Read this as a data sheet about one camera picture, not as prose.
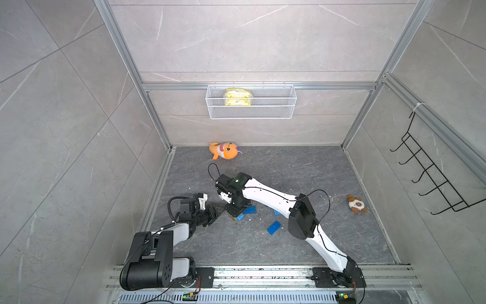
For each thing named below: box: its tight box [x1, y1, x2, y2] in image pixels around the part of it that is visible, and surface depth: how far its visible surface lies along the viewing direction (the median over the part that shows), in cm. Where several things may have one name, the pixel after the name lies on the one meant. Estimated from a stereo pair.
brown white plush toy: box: [347, 194, 368, 214], surface depth 93 cm
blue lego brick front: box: [266, 220, 282, 236], surface depth 87 cm
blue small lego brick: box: [243, 205, 258, 215], surface depth 92 cm
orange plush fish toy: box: [208, 141, 239, 160], surface depth 110 cm
